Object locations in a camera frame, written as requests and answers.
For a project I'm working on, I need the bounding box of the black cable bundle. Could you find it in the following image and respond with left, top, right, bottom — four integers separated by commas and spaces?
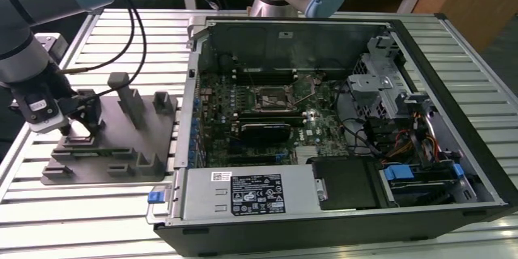
339, 118, 386, 158

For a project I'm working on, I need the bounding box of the metal disk bay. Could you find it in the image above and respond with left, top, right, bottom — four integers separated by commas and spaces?
378, 161, 478, 208

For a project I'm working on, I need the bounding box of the blue plastic latch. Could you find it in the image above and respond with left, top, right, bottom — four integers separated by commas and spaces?
147, 190, 167, 205

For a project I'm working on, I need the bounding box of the black RAM slot row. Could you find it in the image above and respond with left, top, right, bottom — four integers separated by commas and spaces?
232, 67, 300, 86
236, 110, 308, 126

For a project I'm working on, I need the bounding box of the grey power supply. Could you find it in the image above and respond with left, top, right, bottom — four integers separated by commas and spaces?
177, 166, 324, 222

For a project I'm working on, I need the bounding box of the metal socket cover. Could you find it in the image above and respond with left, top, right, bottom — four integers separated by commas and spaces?
287, 72, 326, 105

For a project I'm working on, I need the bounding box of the CPU socket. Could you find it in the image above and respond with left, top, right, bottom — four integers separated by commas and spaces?
252, 86, 299, 111

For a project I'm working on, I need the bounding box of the green motherboard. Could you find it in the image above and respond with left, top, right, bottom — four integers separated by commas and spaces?
193, 69, 352, 169

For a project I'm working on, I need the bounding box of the orange yellow wire bundle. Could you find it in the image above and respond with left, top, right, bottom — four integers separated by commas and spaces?
387, 112, 442, 158

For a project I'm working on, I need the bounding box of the grey parts rack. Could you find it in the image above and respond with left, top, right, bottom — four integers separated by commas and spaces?
40, 72, 181, 186

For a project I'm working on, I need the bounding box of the perforated metal drive cage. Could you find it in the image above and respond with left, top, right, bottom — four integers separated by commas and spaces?
347, 36, 430, 120

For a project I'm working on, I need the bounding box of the black open PC case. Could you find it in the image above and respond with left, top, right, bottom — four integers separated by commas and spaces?
151, 15, 518, 257

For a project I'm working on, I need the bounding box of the small grey wrist box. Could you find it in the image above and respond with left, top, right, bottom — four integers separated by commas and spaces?
33, 33, 69, 59

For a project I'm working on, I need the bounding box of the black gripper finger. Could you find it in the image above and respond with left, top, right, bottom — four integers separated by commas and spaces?
60, 115, 73, 137
79, 99, 107, 137

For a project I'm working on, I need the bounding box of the black graphics card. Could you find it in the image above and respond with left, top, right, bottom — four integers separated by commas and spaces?
239, 122, 291, 145

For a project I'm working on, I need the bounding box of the silver heat sink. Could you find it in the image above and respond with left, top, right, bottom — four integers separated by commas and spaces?
296, 146, 322, 164

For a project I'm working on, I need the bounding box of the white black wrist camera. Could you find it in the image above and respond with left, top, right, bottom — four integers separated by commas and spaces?
10, 87, 69, 135

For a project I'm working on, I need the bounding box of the black plastic fan shroud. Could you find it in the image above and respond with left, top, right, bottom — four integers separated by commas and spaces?
311, 155, 390, 211

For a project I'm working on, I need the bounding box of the brown wooden cabinet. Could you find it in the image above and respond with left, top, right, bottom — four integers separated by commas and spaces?
416, 0, 518, 53

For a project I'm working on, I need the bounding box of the blue disk carrier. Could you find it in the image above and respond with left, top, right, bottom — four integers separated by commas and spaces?
382, 163, 416, 183

